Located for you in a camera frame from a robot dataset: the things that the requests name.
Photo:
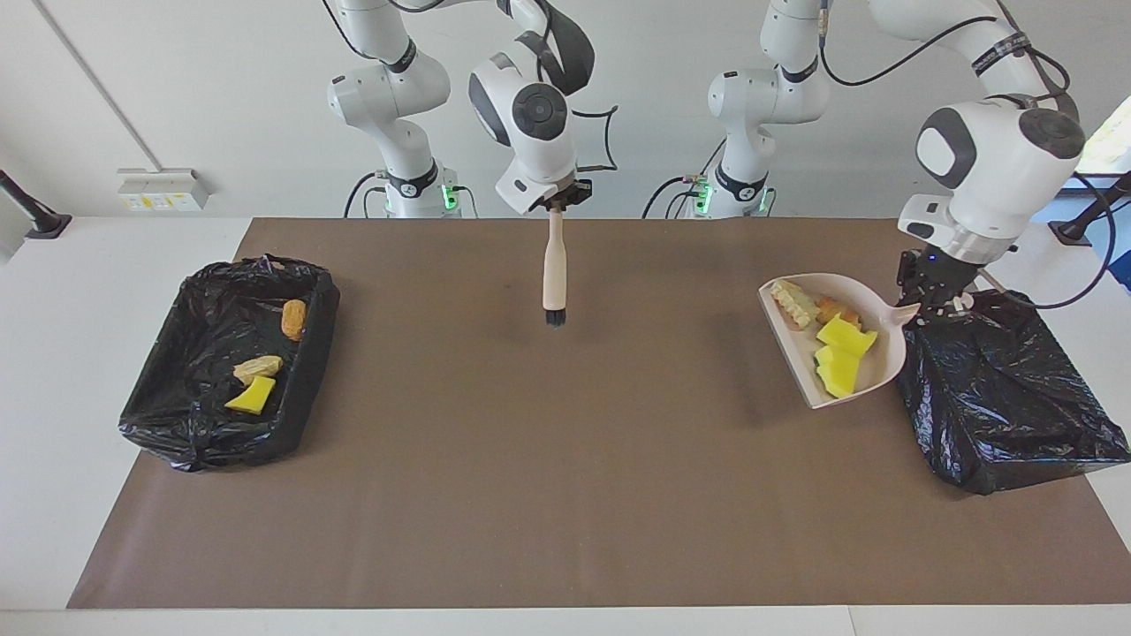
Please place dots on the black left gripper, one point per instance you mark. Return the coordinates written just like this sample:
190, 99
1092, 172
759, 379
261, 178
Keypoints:
945, 269

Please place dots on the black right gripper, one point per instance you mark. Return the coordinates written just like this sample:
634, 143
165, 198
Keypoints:
570, 193

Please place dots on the beige foam rock chunk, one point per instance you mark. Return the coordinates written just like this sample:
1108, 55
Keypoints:
838, 309

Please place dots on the pale ridged foam chunk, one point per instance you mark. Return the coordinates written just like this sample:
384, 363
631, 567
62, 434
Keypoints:
795, 303

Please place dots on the beige plastic dustpan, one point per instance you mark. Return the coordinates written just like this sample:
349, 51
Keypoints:
795, 353

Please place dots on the brown potato shaped lump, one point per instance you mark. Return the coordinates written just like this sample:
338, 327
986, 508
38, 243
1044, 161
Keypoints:
293, 319

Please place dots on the pale yellow foam chunk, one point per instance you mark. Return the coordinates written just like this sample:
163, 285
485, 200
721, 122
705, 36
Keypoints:
258, 367

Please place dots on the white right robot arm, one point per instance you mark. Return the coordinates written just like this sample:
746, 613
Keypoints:
389, 88

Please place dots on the bin lined with black bag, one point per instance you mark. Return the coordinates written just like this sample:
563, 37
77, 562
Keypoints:
998, 397
194, 336

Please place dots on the black monitor stand foot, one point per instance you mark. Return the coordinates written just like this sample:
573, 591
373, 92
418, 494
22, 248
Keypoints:
1074, 231
49, 225

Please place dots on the bright window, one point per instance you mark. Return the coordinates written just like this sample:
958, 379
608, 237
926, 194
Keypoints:
1113, 150

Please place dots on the brown table mat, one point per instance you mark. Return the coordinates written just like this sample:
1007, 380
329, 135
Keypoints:
565, 548

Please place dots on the white wall socket box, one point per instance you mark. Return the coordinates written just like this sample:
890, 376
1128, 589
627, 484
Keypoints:
163, 190

